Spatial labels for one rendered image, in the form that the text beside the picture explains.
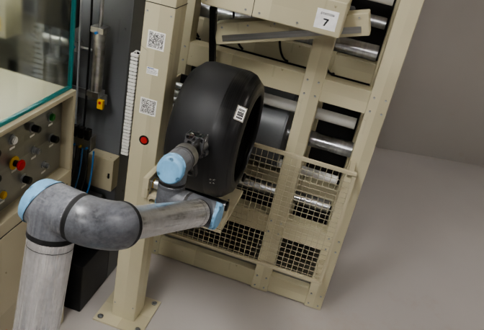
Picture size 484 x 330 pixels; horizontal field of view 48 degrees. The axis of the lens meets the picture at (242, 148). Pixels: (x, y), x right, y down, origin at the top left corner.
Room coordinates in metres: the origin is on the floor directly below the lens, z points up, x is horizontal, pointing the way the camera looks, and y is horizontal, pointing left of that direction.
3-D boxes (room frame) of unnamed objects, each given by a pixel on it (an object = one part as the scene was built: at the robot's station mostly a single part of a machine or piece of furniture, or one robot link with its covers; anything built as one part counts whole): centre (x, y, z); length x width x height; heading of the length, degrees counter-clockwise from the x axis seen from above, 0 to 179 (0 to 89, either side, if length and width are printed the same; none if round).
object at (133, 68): (2.15, 0.50, 1.19); 0.05 x 0.04 x 0.48; 170
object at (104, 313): (2.17, 0.41, 0.01); 0.27 x 0.27 x 0.02; 80
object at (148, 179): (2.17, 0.33, 0.90); 0.40 x 0.03 x 0.10; 170
